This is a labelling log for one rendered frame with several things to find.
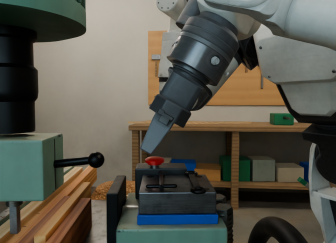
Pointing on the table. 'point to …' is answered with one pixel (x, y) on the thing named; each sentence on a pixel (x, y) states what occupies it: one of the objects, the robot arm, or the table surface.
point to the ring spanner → (195, 183)
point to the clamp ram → (116, 206)
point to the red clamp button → (154, 160)
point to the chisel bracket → (29, 166)
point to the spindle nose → (17, 80)
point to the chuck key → (161, 183)
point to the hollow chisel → (15, 220)
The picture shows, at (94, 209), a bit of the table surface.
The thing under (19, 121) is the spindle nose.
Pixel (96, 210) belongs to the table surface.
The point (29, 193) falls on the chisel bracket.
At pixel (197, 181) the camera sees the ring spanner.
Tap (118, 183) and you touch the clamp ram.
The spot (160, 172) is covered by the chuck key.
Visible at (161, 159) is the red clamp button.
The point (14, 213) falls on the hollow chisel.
